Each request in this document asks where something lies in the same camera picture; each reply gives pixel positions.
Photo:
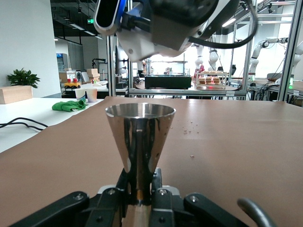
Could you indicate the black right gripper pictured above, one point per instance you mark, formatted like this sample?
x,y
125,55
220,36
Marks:
x,y
184,9

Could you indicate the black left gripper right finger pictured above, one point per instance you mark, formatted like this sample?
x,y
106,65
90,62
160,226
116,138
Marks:
x,y
170,210

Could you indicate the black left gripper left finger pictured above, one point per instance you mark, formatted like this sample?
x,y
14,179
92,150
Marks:
x,y
104,208

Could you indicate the steel double cone jigger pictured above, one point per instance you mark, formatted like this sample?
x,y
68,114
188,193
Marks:
x,y
139,132

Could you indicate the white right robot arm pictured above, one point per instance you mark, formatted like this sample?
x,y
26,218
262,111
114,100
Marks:
x,y
217,16

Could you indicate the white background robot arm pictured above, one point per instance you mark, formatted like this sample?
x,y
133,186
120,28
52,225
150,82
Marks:
x,y
256,52

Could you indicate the pale pink paper cup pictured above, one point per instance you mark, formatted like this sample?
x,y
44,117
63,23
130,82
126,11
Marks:
x,y
91,95

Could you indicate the printed white paper cup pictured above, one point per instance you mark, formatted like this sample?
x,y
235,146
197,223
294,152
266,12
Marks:
x,y
80,95

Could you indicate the black tray box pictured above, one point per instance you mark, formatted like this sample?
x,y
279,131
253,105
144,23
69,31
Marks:
x,y
168,82

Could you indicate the white rack with breads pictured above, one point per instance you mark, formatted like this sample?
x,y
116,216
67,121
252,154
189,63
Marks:
x,y
211,80

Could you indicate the brown table mat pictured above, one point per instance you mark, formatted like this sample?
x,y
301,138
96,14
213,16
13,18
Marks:
x,y
213,153

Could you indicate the stacked cardboard boxes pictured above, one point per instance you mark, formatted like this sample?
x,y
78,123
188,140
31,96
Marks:
x,y
93,74

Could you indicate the green cloth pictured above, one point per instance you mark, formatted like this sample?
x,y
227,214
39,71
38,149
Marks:
x,y
68,106

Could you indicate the white side table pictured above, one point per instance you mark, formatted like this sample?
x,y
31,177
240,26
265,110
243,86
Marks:
x,y
21,132

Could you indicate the light wooden planter box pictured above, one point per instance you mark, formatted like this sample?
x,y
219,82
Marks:
x,y
15,94

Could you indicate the green potted plant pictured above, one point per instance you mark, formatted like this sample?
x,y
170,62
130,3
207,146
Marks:
x,y
22,77

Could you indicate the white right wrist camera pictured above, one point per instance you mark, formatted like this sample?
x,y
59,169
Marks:
x,y
106,16

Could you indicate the aluminium cell frame post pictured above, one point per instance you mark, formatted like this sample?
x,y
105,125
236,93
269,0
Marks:
x,y
111,66

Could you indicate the wide aluminium frame post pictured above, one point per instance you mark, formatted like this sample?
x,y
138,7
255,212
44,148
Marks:
x,y
290,59

